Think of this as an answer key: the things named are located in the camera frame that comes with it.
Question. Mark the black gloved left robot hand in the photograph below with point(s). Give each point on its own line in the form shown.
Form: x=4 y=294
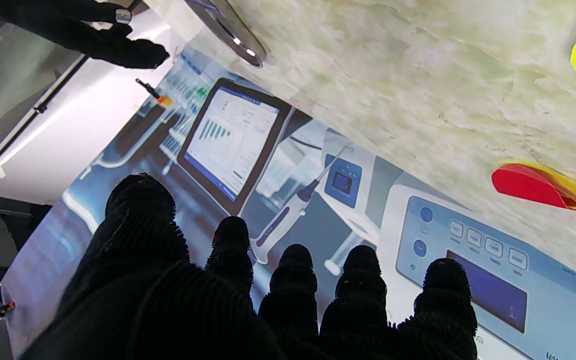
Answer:
x=168 y=310

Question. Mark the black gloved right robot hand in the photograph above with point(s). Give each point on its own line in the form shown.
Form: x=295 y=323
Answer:
x=83 y=30

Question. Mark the red round filter paper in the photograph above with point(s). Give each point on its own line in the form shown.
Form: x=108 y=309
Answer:
x=528 y=182

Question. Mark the white side backdrop sheet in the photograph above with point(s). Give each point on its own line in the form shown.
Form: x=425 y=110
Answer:
x=78 y=130

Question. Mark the steel kidney tray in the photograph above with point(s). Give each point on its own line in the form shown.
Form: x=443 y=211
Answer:
x=233 y=35

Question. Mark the printed laboratory backdrop poster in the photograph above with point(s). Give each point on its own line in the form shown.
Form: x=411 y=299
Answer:
x=318 y=200

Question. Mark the black backdrop frame pole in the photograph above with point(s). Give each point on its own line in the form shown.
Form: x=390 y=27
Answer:
x=43 y=102

